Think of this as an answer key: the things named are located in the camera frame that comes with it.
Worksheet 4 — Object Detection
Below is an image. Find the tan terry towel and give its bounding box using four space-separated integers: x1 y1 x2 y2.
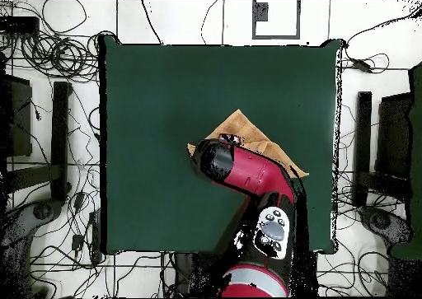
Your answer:
186 109 310 179

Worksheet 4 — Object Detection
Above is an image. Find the black flat box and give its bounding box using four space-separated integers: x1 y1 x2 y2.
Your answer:
0 16 40 33

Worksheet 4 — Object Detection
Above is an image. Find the dark green table cloth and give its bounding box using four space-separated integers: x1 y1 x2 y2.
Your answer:
98 35 343 256

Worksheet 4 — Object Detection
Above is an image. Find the black stand base bar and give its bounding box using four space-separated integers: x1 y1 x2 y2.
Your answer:
6 81 73 203
351 91 411 208

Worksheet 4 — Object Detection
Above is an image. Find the long black power adapter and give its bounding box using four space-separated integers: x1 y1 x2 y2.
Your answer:
349 58 374 73

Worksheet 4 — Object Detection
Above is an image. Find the dark square box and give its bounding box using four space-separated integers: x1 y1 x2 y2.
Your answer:
374 92 414 181
0 73 33 158

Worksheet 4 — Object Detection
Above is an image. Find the black power strip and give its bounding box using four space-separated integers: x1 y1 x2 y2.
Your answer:
87 209 102 264

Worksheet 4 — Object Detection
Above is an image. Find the grey leg with round knob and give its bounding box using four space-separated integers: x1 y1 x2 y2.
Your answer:
0 198 63 257
358 206 413 247

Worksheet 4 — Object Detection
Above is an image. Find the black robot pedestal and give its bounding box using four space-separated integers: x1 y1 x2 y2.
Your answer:
173 251 225 299

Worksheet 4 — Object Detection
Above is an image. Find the coiled black cable bundle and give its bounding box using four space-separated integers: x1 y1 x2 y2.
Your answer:
19 30 100 82

